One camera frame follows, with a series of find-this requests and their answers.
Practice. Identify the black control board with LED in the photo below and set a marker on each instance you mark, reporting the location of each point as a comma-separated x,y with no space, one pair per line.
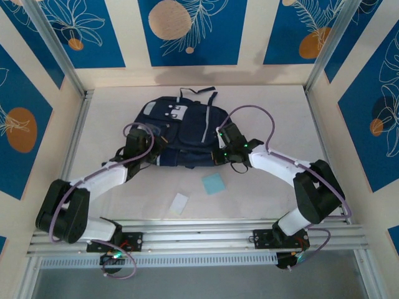
290,260
112,261

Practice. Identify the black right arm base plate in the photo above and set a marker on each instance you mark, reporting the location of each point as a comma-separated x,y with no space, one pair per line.
265,238

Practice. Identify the light blue sticky note pad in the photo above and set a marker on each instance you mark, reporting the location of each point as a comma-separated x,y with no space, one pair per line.
213,183

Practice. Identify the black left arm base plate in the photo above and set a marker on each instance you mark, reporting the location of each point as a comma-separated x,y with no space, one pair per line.
134,241

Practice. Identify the white small card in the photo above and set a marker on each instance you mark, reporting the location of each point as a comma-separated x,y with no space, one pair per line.
179,203

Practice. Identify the navy blue backpack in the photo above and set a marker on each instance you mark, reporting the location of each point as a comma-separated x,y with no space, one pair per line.
193,124

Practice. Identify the aluminium frame post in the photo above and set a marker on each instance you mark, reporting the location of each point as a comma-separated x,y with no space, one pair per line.
56,46
332,46

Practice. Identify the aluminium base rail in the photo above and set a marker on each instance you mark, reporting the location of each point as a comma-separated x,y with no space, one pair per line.
199,240

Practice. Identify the aluminium side rail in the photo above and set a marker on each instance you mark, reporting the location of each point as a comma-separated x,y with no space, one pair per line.
79,124
315,118

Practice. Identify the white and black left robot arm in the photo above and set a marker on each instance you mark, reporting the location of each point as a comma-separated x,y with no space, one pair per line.
106,177

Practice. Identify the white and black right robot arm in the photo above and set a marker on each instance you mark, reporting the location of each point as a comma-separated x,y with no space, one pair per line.
274,162

